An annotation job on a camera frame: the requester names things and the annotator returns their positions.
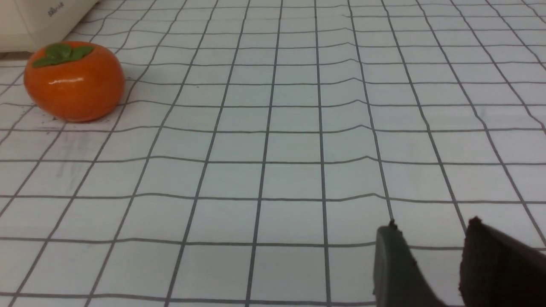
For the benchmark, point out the cream white toaster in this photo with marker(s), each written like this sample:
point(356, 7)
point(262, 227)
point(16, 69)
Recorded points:
point(28, 25)

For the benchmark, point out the white checkered tablecloth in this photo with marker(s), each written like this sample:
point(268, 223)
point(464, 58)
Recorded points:
point(260, 144)

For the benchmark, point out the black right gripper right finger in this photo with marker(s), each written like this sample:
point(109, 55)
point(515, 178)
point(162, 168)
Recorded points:
point(500, 271)

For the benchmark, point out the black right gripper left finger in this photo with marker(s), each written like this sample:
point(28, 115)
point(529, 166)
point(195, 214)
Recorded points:
point(398, 281)

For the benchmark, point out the orange persimmon with green leaf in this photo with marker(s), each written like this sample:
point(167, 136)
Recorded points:
point(75, 81)

